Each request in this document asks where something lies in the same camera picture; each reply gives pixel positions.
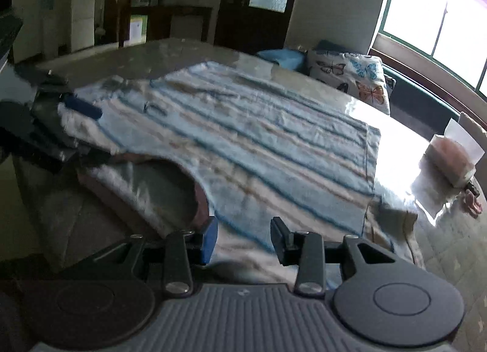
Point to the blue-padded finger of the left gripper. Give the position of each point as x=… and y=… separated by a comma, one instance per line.
x=83, y=107

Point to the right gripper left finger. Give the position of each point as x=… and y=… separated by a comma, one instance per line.
x=194, y=246

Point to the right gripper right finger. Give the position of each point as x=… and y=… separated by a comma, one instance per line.
x=303, y=248

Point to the striped blue knit garment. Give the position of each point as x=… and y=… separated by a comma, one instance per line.
x=257, y=150

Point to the quilted star tablecloth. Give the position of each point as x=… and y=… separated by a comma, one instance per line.
x=80, y=212

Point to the white refrigerator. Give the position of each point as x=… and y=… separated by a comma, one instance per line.
x=82, y=24

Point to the tissue box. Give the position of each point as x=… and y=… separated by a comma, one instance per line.
x=460, y=153

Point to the pink small toy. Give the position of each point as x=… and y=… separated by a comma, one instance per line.
x=471, y=200

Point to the butterfly print pillow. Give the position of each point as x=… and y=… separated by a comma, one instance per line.
x=357, y=75

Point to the dark green sofa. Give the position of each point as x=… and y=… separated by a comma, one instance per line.
x=410, y=103

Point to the blue cushion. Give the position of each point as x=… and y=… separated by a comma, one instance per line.
x=290, y=59

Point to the dark wooden door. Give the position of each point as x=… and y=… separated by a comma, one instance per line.
x=250, y=26

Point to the window with green frame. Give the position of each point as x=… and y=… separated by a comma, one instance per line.
x=443, y=40

